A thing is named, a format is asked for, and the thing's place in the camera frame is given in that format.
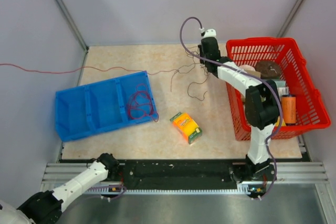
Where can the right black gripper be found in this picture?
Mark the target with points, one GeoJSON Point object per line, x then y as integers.
{"type": "Point", "coordinates": [200, 47]}

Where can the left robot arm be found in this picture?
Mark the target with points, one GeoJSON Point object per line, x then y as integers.
{"type": "Point", "coordinates": [48, 206]}

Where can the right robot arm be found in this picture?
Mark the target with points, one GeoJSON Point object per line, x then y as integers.
{"type": "Point", "coordinates": [262, 107]}

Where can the brown cardboard box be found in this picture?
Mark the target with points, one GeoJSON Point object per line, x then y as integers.
{"type": "Point", "coordinates": [253, 73]}

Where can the brown round lid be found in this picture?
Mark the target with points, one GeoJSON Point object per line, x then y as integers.
{"type": "Point", "coordinates": [268, 69]}

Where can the orange sponge package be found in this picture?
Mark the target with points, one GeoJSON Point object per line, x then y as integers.
{"type": "Point", "coordinates": [187, 127]}

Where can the teal small box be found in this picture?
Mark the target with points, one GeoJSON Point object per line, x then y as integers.
{"type": "Point", "coordinates": [280, 83]}

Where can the orange cylindrical can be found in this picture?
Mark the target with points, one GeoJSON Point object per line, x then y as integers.
{"type": "Point", "coordinates": [288, 103]}

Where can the blue plastic bin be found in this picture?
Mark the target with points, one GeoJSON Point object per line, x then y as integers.
{"type": "Point", "coordinates": [104, 106]}

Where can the red plastic basket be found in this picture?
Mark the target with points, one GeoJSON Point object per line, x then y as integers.
{"type": "Point", "coordinates": [311, 113]}

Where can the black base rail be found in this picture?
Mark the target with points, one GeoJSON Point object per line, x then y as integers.
{"type": "Point", "coordinates": [176, 174]}

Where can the aluminium frame rail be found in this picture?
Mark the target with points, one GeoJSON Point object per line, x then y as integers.
{"type": "Point", "coordinates": [288, 173]}

